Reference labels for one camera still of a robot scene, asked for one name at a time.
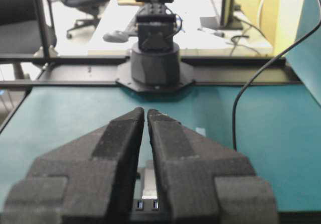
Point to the black office chair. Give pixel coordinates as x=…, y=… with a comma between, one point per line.
x=70, y=25

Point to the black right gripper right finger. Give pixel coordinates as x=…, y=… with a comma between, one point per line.
x=201, y=181

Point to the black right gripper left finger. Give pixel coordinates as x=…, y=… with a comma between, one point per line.
x=90, y=179

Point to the black computer monitor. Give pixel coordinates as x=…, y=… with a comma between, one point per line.
x=226, y=17

